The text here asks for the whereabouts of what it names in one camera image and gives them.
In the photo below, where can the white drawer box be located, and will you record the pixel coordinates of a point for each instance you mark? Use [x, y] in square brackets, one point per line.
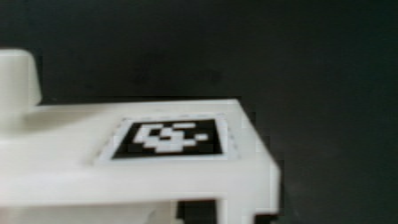
[105, 163]

